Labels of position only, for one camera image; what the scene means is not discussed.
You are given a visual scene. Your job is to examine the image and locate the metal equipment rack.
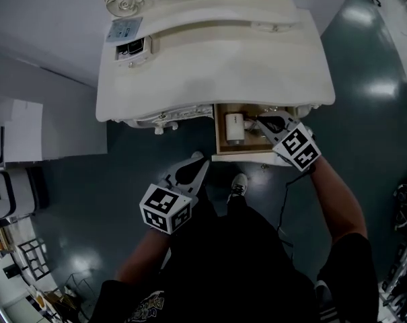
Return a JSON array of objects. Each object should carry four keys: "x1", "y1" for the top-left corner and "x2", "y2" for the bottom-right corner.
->
[{"x1": 378, "y1": 233, "x2": 407, "y2": 319}]

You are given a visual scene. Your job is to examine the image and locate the small black device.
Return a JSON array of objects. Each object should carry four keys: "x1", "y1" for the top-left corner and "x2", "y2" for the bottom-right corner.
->
[{"x1": 118, "y1": 38, "x2": 144, "y2": 56}]

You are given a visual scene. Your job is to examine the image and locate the person's right forearm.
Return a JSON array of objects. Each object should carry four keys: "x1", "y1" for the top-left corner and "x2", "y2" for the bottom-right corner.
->
[{"x1": 309, "y1": 155, "x2": 369, "y2": 247}]

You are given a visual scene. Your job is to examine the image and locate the wooden drawer with white front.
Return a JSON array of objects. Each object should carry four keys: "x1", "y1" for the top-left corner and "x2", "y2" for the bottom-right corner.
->
[{"x1": 211, "y1": 102, "x2": 305, "y2": 172}]

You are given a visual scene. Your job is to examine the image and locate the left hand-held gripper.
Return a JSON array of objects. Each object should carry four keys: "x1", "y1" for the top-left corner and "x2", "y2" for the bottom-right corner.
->
[{"x1": 139, "y1": 151, "x2": 211, "y2": 237}]

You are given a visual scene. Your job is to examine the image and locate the thin wire stand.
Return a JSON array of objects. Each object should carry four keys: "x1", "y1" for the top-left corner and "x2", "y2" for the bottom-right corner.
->
[{"x1": 43, "y1": 272, "x2": 102, "y2": 318}]

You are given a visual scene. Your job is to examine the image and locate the white cabinet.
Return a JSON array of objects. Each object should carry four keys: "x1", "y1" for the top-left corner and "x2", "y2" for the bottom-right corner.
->
[{"x1": 0, "y1": 94, "x2": 44, "y2": 164}]

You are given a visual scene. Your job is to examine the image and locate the person's white shoe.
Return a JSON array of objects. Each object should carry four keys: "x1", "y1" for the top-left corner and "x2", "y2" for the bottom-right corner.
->
[
  {"x1": 226, "y1": 172, "x2": 250, "y2": 205},
  {"x1": 313, "y1": 279, "x2": 339, "y2": 323}
]

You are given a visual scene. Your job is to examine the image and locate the small open vanity top compartment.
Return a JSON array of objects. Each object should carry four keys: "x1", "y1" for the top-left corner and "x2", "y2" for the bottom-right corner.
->
[{"x1": 114, "y1": 35, "x2": 154, "y2": 69}]

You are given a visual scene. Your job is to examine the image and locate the person's white right shoe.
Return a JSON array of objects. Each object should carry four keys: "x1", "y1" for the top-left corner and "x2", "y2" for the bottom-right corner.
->
[{"x1": 313, "y1": 279, "x2": 339, "y2": 323}]

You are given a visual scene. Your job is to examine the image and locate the black cable bundle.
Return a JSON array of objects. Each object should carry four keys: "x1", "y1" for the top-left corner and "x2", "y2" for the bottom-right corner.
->
[{"x1": 392, "y1": 172, "x2": 407, "y2": 234}]

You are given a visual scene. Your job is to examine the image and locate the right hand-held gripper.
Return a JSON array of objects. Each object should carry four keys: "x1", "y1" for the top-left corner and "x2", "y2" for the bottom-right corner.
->
[{"x1": 255, "y1": 110, "x2": 322, "y2": 173}]

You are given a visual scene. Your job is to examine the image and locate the pale blue booklet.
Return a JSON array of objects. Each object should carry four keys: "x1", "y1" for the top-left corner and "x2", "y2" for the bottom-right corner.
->
[{"x1": 106, "y1": 16, "x2": 144, "y2": 44}]

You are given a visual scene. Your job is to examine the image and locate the person's left forearm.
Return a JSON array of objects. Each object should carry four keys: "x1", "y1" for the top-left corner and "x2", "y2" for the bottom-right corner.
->
[{"x1": 114, "y1": 227, "x2": 173, "y2": 284}]

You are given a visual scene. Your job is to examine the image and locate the black wire frame rack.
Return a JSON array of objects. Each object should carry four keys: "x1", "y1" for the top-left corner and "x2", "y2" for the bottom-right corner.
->
[{"x1": 17, "y1": 238, "x2": 53, "y2": 283}]

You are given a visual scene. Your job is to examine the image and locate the person's black t-shirt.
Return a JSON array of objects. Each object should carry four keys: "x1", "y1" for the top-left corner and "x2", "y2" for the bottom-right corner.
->
[{"x1": 98, "y1": 203, "x2": 381, "y2": 323}]

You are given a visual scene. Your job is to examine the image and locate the person's black trousers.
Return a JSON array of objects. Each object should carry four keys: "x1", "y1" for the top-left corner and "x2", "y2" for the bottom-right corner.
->
[{"x1": 198, "y1": 185, "x2": 254, "y2": 223}]

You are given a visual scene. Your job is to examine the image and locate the person's white left shoe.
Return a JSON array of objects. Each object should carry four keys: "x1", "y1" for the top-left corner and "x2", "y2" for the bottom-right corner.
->
[{"x1": 226, "y1": 172, "x2": 250, "y2": 205}]

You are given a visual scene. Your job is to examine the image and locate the white ornate dressing table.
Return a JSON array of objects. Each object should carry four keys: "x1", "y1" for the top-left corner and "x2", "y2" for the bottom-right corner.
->
[{"x1": 95, "y1": 7, "x2": 336, "y2": 137}]

